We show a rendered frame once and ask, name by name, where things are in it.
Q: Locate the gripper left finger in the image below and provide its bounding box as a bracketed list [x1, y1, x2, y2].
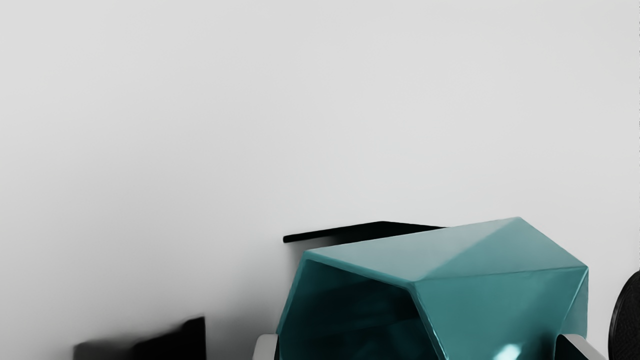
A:
[252, 333, 279, 360]

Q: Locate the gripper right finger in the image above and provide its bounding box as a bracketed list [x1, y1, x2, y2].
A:
[554, 333, 607, 360]

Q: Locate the teal faceted mug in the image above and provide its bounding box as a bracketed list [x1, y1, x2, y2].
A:
[275, 216, 589, 360]

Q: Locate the black round object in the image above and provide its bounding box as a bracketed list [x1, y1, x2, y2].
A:
[608, 270, 640, 360]

